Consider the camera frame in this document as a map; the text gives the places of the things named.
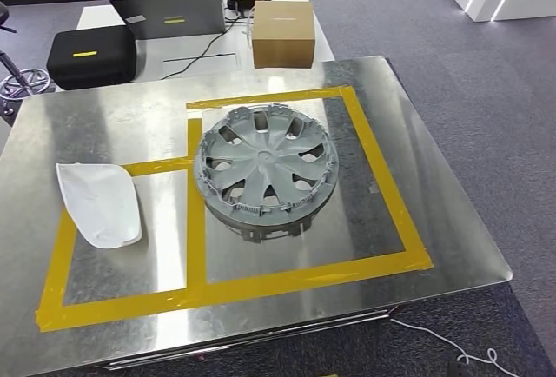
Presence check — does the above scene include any grey plastic wheel hubcap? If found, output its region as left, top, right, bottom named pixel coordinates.
left=193, top=103, right=340, bottom=244

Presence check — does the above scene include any white floor cable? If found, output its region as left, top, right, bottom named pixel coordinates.
left=389, top=316, right=520, bottom=377

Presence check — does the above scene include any white desk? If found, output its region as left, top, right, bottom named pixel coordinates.
left=75, top=0, right=335, bottom=85

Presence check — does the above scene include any white curved plastic part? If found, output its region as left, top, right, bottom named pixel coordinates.
left=55, top=162, right=143, bottom=250

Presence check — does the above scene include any grey laptop yellow sticker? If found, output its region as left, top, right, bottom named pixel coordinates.
left=108, top=0, right=227, bottom=41

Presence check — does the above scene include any black hard carrying case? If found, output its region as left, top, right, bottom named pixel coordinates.
left=46, top=24, right=138, bottom=91

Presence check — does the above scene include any black stool chrome base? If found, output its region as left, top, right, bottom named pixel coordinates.
left=0, top=1, right=53, bottom=116

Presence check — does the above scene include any black laptop cable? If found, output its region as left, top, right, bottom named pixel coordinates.
left=161, top=14, right=244, bottom=81

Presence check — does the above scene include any brown cardboard box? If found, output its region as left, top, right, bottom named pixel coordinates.
left=252, top=0, right=317, bottom=69

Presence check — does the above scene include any stainless steel workbench table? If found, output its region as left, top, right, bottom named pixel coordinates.
left=0, top=56, right=514, bottom=373

